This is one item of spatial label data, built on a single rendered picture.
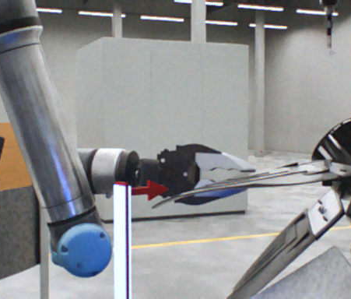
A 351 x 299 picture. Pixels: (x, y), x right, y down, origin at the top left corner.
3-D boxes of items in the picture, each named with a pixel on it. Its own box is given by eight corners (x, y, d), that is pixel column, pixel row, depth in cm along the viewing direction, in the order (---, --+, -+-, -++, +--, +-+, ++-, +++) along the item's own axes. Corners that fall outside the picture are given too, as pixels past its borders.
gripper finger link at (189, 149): (223, 142, 86) (168, 145, 89) (221, 142, 85) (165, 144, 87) (224, 174, 86) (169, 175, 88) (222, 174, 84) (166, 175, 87)
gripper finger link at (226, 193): (260, 181, 88) (203, 176, 91) (254, 181, 83) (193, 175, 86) (258, 201, 88) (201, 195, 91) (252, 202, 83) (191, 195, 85)
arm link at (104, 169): (92, 146, 90) (90, 198, 89) (119, 147, 88) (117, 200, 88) (111, 149, 97) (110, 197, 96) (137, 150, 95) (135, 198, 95)
